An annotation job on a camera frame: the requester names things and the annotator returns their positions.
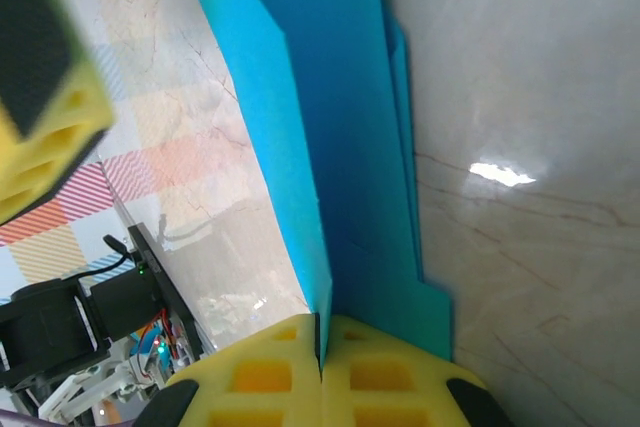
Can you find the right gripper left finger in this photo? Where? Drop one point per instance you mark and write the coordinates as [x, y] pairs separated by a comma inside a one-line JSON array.
[[255, 382]]

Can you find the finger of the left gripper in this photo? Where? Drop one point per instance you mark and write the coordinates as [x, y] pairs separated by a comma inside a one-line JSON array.
[[35, 72]]

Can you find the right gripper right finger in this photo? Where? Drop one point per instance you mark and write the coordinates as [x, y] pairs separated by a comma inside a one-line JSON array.
[[390, 382]]

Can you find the blue paper sheet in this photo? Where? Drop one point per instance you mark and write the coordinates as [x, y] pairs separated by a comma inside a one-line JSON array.
[[340, 147]]

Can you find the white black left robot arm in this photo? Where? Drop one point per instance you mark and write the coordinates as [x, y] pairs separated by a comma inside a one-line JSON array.
[[45, 322]]

